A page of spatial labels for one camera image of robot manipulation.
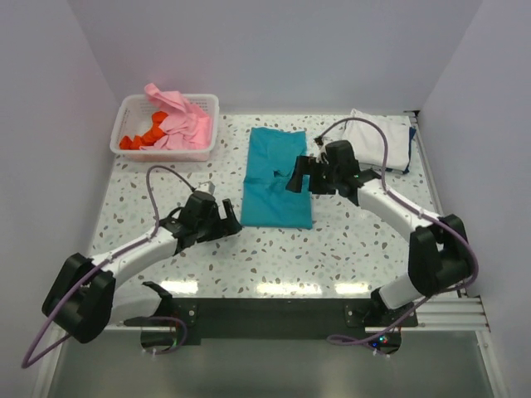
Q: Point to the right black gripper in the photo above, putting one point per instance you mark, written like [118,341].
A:
[305,165]

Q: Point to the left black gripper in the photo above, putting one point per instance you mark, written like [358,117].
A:
[225,226]

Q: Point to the teal t shirt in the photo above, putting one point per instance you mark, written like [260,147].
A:
[270,164]

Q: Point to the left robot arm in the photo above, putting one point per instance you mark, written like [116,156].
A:
[81,298]

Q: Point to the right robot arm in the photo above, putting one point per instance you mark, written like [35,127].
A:
[439,254]

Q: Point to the pink t shirt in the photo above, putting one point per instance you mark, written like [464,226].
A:
[188,126]

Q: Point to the orange t shirt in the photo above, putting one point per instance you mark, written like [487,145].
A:
[148,139]

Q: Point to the white plastic basket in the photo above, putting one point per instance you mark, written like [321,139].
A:
[145,130]

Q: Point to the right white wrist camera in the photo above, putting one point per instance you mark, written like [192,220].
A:
[321,151]

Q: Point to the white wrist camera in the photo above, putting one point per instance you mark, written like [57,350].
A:
[207,187]
[321,151]

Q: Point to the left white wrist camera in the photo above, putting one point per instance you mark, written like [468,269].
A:
[207,187]

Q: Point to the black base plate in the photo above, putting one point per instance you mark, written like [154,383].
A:
[350,321]

